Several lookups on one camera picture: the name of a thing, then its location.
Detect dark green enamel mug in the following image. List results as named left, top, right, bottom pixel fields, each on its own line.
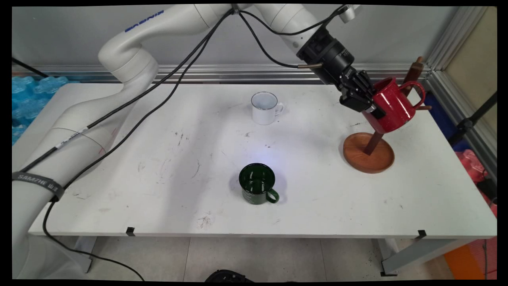
left=239, top=163, right=280, bottom=206

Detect black object on floor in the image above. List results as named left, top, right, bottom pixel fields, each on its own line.
left=204, top=269, right=254, bottom=282

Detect blue plastic bin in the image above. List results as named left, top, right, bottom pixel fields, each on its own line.
left=421, top=92, right=471, bottom=153

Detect pink foam packing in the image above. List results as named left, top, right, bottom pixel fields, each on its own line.
left=456, top=149, right=497, bottom=217

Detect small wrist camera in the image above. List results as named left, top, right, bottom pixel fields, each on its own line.
left=339, top=5, right=361, bottom=23

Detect black tripod stand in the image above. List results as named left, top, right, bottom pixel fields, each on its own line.
left=448, top=91, right=497, bottom=147

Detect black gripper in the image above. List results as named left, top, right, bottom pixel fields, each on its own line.
left=316, top=39, right=386, bottom=120

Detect black velcro strap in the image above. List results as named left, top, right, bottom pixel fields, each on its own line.
left=12, top=172, right=65, bottom=202

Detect blue foam packing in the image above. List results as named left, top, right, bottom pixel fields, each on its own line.
left=12, top=75, right=70, bottom=145

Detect white enamel mug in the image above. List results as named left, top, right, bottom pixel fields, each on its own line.
left=251, top=92, right=285, bottom=126

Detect black camera cable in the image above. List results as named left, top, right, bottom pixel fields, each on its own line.
left=16, top=6, right=346, bottom=175

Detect aluminium corner frame profile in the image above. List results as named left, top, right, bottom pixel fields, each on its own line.
left=425, top=6, right=497, bottom=179

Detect long aluminium wall rail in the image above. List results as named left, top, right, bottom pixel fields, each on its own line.
left=12, top=64, right=431, bottom=84

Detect grey table leg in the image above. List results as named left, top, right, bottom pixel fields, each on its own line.
left=373, top=238, right=477, bottom=277
left=73, top=236, right=98, bottom=274

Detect thin black floor cable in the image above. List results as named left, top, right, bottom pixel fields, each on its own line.
left=481, top=238, right=489, bottom=278

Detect red enamel mug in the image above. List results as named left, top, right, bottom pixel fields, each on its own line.
left=362, top=77, right=426, bottom=134

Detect black cable with brass plug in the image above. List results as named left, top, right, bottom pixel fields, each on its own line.
left=42, top=8, right=324, bottom=282

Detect wooden mug tree stand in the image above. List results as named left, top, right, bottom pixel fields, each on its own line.
left=343, top=56, right=433, bottom=174

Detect black background cable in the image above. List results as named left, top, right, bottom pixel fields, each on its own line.
left=12, top=58, right=49, bottom=79

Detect orange box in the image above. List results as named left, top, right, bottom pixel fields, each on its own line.
left=443, top=238, right=497, bottom=280

